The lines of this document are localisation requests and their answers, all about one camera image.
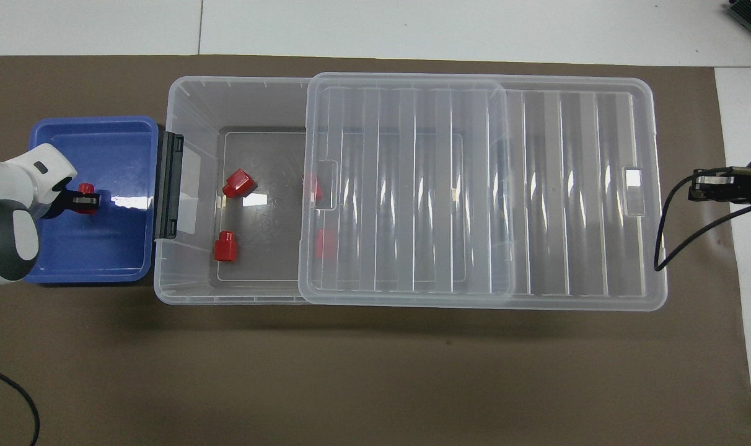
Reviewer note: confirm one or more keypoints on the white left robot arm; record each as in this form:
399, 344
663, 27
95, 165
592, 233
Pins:
10, 186

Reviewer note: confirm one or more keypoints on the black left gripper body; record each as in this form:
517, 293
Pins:
59, 204

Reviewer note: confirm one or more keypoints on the clear plastic storage box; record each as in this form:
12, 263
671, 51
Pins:
258, 124

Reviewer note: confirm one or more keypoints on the brown table mat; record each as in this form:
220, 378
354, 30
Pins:
351, 371

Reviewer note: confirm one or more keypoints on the red block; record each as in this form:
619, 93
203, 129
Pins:
225, 246
312, 186
324, 243
85, 188
238, 183

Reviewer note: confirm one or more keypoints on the blue plastic tray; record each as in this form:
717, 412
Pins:
109, 248

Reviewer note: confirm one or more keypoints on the clear ribbed plastic lid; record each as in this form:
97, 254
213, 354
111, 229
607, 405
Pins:
536, 186

